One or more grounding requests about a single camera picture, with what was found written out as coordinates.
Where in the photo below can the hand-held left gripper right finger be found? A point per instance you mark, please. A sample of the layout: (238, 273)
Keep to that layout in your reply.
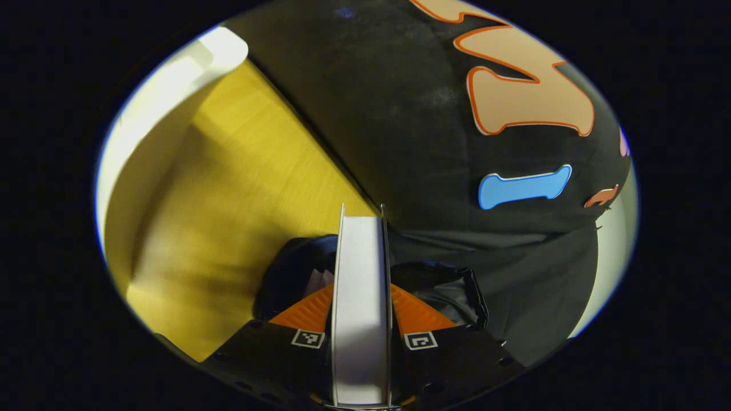
(457, 357)

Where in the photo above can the black backdrop cloth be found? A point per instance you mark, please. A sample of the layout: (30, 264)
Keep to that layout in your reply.
(400, 114)

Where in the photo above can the blue schoolbag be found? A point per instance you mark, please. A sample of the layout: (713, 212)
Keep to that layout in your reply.
(445, 291)

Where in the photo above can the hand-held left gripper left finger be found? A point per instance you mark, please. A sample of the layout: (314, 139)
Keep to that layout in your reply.
(268, 354)

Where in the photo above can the white bookshelf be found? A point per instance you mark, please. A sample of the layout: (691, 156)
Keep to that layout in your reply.
(171, 85)

